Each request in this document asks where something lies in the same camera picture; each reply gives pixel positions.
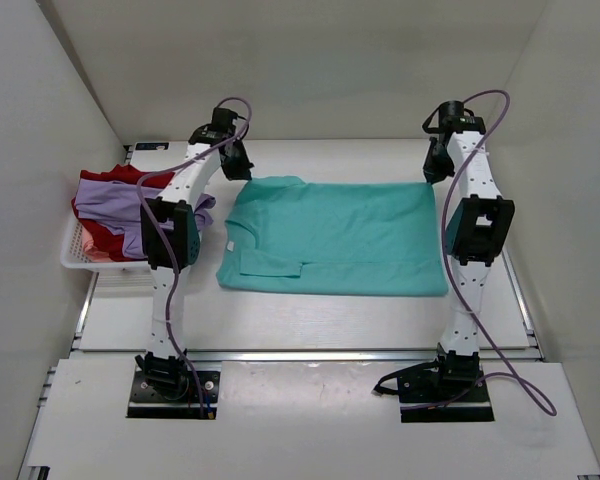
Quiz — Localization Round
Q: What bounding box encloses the white plastic basket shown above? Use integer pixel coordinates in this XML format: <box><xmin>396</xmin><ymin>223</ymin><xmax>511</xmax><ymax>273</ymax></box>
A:
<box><xmin>60</xmin><ymin>215</ymin><xmax>153</xmax><ymax>274</ymax></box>

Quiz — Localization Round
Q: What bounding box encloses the aluminium rail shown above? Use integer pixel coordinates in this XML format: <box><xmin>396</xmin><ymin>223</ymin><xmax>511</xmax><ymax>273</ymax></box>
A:
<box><xmin>69</xmin><ymin>347</ymin><xmax>542</xmax><ymax>363</ymax></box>

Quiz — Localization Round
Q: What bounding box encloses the left black corner label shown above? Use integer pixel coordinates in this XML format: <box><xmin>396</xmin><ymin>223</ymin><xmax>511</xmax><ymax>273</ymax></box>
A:
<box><xmin>134</xmin><ymin>142</ymin><xmax>169</xmax><ymax>151</ymax></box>

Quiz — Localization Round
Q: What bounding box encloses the red t shirt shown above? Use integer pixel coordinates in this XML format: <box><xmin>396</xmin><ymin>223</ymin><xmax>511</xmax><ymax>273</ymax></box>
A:
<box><xmin>70</xmin><ymin>164</ymin><xmax>159</xmax><ymax>262</ymax></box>

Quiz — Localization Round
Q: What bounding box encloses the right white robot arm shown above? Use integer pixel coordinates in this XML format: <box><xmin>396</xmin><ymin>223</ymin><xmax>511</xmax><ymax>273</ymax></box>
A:
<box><xmin>422</xmin><ymin>100</ymin><xmax>515</xmax><ymax>401</ymax></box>

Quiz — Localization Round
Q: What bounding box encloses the teal t shirt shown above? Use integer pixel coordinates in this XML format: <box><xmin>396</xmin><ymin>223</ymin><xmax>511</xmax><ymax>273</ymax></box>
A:
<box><xmin>216</xmin><ymin>176</ymin><xmax>448</xmax><ymax>297</ymax></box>

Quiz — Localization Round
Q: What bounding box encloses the lavender t shirt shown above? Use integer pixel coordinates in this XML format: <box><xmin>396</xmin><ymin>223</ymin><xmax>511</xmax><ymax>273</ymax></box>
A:
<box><xmin>73</xmin><ymin>178</ymin><xmax>217</xmax><ymax>262</ymax></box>

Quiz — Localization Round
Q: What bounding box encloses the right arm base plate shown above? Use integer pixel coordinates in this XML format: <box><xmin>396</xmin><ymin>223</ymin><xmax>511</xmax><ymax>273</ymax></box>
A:
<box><xmin>372</xmin><ymin>367</ymin><xmax>495</xmax><ymax>424</ymax></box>

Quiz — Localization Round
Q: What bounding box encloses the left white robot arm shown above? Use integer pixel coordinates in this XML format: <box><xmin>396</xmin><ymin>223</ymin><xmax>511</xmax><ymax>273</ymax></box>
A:
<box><xmin>136</xmin><ymin>97</ymin><xmax>253</xmax><ymax>403</ymax></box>

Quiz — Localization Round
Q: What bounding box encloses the pink t shirt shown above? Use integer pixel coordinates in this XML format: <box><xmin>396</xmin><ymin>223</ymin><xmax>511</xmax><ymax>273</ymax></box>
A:
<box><xmin>81</xmin><ymin>227</ymin><xmax>112</xmax><ymax>263</ymax></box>

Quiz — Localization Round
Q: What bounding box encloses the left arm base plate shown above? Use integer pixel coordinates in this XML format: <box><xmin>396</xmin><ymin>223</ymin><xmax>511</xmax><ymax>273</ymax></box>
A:
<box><xmin>126</xmin><ymin>369</ymin><xmax>221</xmax><ymax>420</ymax></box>

